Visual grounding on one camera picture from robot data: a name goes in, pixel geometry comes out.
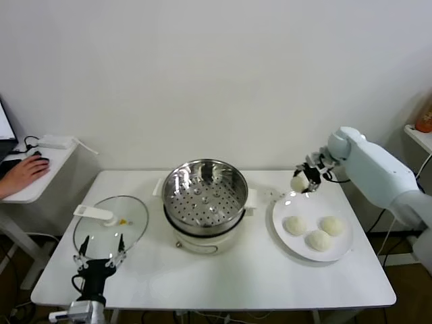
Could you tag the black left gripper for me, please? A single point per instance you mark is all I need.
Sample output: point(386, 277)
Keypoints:
point(95, 273)

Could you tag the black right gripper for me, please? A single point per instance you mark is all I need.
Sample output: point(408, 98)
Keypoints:
point(315, 170)

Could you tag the white steamed baozi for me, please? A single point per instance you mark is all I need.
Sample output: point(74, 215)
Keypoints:
point(298, 184)
point(295, 225)
point(332, 225)
point(318, 240)

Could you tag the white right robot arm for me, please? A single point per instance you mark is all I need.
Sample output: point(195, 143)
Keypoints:
point(378, 172)

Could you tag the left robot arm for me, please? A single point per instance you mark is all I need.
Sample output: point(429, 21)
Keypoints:
point(98, 312)

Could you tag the person's forearm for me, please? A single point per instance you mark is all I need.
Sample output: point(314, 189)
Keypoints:
point(4, 190)

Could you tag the stainless steel steamer basket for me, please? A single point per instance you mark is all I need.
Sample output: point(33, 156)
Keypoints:
point(202, 202)

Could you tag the person's bare hand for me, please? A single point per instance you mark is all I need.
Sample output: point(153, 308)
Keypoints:
point(28, 172)

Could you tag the white round plate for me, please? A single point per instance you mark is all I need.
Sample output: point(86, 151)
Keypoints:
point(293, 249)

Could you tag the white side table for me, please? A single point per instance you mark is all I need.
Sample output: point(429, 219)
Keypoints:
point(40, 189)

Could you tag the white electric pot base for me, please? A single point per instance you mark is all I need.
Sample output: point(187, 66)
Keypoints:
point(202, 241)

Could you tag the white adapter box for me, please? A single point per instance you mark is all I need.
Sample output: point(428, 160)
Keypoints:
point(54, 141)

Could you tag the black smartphone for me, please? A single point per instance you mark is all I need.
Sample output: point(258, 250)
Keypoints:
point(8, 166)

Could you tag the orange bottle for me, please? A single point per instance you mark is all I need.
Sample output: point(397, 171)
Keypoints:
point(425, 121)

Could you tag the black laptop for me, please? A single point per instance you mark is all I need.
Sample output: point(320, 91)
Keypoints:
point(5, 131)

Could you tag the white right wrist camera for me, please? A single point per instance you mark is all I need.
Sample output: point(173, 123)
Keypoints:
point(314, 158)

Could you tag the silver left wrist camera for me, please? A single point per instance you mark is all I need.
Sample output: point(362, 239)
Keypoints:
point(76, 312)

